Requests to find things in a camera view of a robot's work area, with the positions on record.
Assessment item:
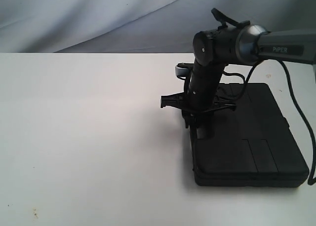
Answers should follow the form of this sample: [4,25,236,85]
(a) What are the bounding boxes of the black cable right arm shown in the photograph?
[222,60,316,186]

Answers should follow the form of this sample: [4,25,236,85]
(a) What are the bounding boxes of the black plastic carrying case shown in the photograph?
[190,83,309,188]

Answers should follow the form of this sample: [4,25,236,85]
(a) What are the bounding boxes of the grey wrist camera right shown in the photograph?
[175,63,194,77]

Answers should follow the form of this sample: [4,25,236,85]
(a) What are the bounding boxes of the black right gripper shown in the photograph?
[160,61,237,139]

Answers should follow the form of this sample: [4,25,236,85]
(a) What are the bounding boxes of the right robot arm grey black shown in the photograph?
[161,9,316,138]

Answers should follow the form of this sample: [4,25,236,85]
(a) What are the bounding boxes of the grey fabric backdrop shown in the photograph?
[0,0,316,53]

